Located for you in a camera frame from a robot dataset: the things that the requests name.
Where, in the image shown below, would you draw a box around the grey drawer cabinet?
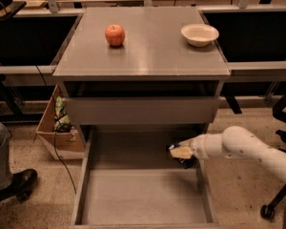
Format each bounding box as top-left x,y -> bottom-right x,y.
53,7 -> 230,140

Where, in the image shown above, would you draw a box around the black leather shoe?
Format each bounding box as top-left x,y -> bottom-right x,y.
0,169 -> 37,202

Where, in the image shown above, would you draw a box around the white bowl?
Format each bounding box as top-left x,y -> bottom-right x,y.
181,24 -> 219,47

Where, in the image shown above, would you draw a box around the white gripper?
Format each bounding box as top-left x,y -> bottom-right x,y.
169,135 -> 210,159

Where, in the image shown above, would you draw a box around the closed grey top drawer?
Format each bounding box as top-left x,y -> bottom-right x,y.
63,97 -> 220,125

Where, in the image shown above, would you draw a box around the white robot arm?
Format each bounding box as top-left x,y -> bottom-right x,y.
169,126 -> 286,184

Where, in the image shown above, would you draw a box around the dark blue rxbar wrapper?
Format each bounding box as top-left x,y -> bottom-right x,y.
167,144 -> 196,169

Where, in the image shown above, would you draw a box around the open grey middle drawer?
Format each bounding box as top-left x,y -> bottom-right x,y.
70,129 -> 220,229

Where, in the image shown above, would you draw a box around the black floor cable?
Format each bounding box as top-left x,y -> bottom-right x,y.
33,65 -> 77,195

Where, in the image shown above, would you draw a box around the cardboard box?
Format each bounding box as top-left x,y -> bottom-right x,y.
36,85 -> 85,160

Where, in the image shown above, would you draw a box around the green snack bag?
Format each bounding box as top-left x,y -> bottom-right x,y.
53,96 -> 72,133

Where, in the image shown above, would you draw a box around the red apple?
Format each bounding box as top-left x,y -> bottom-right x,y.
105,24 -> 125,47

